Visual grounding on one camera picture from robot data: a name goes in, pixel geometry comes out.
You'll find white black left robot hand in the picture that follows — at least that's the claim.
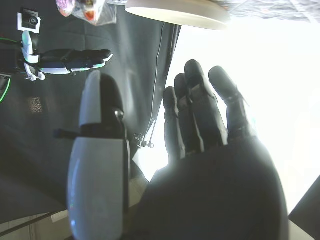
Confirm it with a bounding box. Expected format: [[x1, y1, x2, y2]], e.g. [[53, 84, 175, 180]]
[[66, 59, 292, 240]]

